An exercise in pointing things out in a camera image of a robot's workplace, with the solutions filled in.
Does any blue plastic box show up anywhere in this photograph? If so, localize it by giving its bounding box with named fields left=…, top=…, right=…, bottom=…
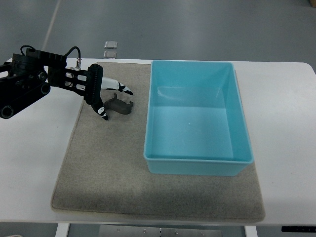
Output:
left=144, top=60, right=254, bottom=176

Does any black table control panel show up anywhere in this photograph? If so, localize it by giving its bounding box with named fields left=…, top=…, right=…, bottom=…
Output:
left=281, top=226, right=316, bottom=233

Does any grey felt mat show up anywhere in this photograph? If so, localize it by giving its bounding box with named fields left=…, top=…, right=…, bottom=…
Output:
left=51, top=63, right=265, bottom=223

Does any brown hippo toy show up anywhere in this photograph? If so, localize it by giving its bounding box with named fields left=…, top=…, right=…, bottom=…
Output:
left=103, top=93, right=134, bottom=115

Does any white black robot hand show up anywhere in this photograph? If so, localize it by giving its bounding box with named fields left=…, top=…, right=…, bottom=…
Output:
left=84, top=64, right=133, bottom=120

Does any lower floor socket plate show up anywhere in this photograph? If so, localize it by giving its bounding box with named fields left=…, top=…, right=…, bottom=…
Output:
left=103, top=50, right=117, bottom=59

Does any metal table base plate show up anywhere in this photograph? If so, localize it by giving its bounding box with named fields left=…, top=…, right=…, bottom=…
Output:
left=98, top=225, right=223, bottom=237

